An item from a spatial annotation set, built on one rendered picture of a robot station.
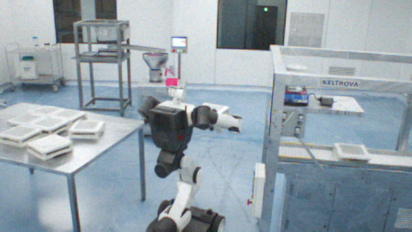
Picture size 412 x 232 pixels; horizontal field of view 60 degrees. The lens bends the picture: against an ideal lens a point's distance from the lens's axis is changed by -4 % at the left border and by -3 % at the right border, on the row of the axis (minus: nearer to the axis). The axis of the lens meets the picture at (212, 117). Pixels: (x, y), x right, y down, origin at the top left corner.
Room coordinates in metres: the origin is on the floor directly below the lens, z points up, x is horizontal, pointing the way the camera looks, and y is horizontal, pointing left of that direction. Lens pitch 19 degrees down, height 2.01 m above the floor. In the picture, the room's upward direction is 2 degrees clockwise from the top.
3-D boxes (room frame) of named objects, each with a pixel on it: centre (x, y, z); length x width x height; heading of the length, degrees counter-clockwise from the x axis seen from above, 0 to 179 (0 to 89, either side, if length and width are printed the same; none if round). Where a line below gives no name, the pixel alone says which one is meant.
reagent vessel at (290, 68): (2.60, -0.59, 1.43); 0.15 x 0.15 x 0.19
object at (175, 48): (5.12, 0.50, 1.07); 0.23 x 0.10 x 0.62; 90
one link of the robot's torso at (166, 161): (2.41, 0.29, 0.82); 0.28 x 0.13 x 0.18; 157
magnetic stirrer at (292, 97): (2.60, -0.59, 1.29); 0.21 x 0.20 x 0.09; 173
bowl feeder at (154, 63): (5.03, 0.76, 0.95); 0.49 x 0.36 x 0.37; 90
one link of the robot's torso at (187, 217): (2.47, 0.27, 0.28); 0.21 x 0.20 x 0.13; 157
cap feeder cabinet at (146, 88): (4.98, 0.71, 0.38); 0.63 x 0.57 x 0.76; 90
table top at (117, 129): (2.88, 1.49, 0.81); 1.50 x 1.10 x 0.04; 73
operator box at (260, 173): (1.81, -0.28, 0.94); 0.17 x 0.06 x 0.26; 173
